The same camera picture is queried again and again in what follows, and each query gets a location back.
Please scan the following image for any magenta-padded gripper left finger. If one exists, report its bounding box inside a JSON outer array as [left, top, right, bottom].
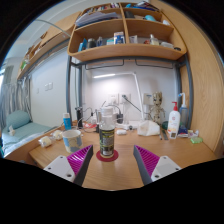
[[43, 144, 94, 187]]

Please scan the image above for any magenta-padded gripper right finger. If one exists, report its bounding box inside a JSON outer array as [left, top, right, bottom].
[[133, 144, 183, 186]]

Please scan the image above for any clear bottle with dark label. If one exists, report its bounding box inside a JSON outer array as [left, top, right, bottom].
[[98, 106, 117, 159]]

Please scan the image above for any white mug with blue pattern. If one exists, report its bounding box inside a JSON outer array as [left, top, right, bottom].
[[62, 129, 83, 154]]

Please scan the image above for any crumpled white paper bag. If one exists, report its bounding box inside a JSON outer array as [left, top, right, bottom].
[[137, 119, 161, 137]]

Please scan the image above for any white pump bottle, red pump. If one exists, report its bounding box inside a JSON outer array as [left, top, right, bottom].
[[167, 101, 181, 139]]

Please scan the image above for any small blue and white bottle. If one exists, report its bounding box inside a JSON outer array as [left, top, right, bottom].
[[62, 112, 73, 131]]

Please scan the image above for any bed with teal sheet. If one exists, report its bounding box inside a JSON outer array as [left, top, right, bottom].
[[0, 122, 56, 158]]

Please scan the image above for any flat round red coaster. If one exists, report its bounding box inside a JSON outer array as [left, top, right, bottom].
[[95, 149, 120, 163]]

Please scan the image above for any white power strip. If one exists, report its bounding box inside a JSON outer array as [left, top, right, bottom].
[[115, 121, 140, 131]]

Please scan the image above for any black electric shaver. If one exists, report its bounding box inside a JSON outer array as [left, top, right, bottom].
[[75, 106, 84, 129]]

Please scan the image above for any small white plush toy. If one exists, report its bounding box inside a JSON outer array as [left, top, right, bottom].
[[8, 125, 17, 137]]

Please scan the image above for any brown tree creature figurine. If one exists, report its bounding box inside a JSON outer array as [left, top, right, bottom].
[[148, 91, 166, 124]]

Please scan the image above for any teal pillow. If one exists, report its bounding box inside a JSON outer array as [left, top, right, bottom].
[[5, 110, 32, 132]]

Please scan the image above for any grey striped curtain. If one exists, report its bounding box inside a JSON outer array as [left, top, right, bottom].
[[0, 78, 33, 129]]

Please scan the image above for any white desk lamp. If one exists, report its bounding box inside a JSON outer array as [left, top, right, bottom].
[[93, 72, 145, 122]]

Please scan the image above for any wooden wardrobe side panel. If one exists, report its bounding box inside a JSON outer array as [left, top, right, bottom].
[[151, 0, 224, 158]]

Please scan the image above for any long wooden overhead shelf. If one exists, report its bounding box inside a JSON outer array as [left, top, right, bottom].
[[16, 11, 84, 80]]

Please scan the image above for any grey metal desk frame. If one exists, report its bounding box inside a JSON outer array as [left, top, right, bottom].
[[65, 54, 194, 131]]

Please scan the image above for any white wall socket pair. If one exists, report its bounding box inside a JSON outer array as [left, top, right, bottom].
[[107, 93, 132, 105]]

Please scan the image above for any wooden wall shelf unit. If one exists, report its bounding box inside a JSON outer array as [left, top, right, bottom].
[[67, 2, 188, 63]]

